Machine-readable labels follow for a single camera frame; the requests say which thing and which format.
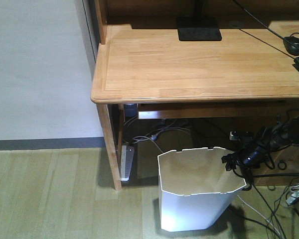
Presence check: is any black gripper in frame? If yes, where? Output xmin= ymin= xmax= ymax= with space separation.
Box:
xmin=221 ymin=141 xmax=269 ymax=171

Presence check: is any white plastic trash bin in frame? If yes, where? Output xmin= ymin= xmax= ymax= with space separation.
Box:
xmin=157 ymin=147 xmax=246 ymax=232

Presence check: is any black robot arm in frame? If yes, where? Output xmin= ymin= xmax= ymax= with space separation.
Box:
xmin=222 ymin=117 xmax=299 ymax=171

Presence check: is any wooden drawer cabinet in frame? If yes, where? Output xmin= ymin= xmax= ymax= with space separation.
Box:
xmin=252 ymin=146 xmax=299 ymax=186

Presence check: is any white power strip right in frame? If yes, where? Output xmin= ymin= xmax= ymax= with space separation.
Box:
xmin=286 ymin=184 xmax=299 ymax=206

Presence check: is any white power strip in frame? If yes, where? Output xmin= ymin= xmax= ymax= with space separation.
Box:
xmin=286 ymin=184 xmax=299 ymax=206
xmin=120 ymin=145 xmax=135 ymax=181

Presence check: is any black computer mouse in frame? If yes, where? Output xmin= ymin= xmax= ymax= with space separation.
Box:
xmin=283 ymin=36 xmax=299 ymax=56

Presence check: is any wooden desk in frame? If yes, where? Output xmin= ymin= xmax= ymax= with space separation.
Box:
xmin=91 ymin=0 xmax=299 ymax=190

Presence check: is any black monitor stand base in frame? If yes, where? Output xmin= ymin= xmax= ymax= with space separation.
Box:
xmin=176 ymin=0 xmax=222 ymax=41

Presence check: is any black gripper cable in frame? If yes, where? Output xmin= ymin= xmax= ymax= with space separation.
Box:
xmin=233 ymin=108 xmax=299 ymax=191

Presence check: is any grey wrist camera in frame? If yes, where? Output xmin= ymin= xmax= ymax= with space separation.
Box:
xmin=229 ymin=131 xmax=254 ymax=141

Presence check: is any white floor cable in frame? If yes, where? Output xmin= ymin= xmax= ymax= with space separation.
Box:
xmin=236 ymin=194 xmax=282 ymax=239

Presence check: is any black floor cable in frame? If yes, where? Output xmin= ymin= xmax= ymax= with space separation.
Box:
xmin=226 ymin=185 xmax=290 ymax=239

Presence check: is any grey cable under desk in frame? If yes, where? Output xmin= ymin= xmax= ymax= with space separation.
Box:
xmin=124 ymin=117 xmax=192 ymax=154

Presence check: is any black monitor cable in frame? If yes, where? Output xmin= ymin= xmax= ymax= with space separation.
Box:
xmin=233 ymin=0 xmax=299 ymax=57

